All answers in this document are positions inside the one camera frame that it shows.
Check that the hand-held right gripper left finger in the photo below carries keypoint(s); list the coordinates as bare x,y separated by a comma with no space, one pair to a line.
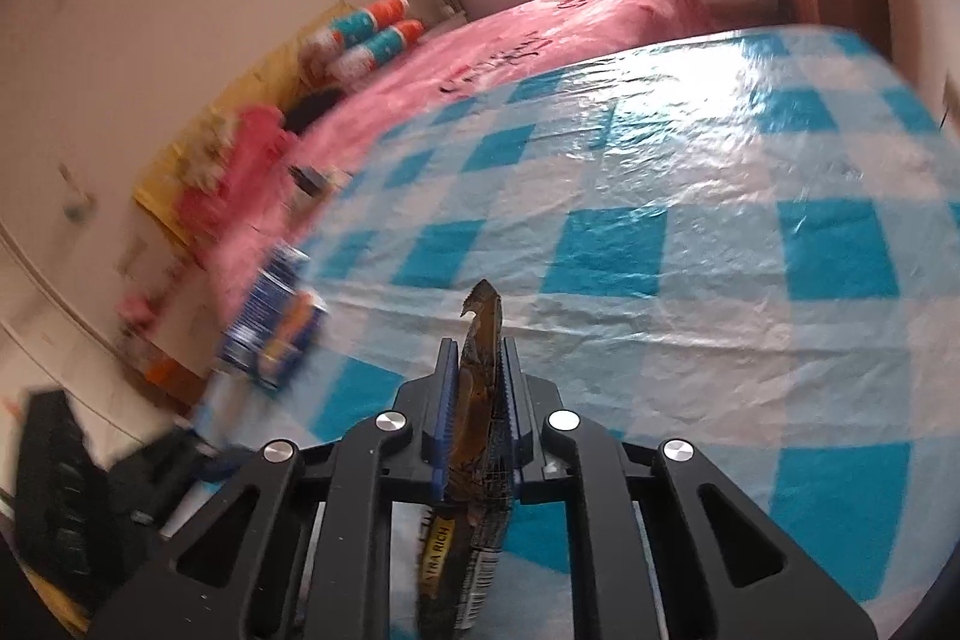
448,415

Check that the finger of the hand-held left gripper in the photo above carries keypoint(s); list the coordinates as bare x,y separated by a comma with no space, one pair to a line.
221,464

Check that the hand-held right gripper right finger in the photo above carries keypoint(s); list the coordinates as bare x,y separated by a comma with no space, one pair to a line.
510,400

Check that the blue orange snack packet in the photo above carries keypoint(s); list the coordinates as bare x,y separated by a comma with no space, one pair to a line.
270,325

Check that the orange box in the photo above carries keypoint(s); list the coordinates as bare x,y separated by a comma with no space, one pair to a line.
165,374

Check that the yellow cloth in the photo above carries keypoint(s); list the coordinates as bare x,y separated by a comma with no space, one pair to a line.
64,606

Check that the white wardrobe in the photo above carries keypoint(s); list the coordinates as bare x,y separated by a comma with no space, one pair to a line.
60,347

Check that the pink cloth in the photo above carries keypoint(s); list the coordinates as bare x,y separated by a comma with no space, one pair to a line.
139,306

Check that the white nightstand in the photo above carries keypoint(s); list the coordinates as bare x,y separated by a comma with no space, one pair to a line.
150,265

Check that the pink pillow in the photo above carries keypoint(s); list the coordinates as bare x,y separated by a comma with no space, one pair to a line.
199,212

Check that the white power strip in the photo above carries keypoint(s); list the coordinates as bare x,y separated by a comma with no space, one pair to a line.
335,180

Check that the blue checkered tablecloth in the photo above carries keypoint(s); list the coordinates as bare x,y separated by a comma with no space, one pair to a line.
675,197

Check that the black charger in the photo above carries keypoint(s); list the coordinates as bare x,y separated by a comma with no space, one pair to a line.
306,179

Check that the floral pillow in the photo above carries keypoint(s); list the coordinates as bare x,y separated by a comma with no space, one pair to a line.
210,153

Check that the black cloth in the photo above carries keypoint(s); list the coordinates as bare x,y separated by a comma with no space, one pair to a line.
315,108

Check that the pink printed bed blanket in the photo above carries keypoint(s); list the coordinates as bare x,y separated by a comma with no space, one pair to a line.
570,25

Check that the yellow bed headboard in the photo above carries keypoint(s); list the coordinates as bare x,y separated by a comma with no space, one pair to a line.
255,78

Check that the wall hanging ornament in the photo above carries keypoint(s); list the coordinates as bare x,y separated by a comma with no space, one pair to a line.
79,201

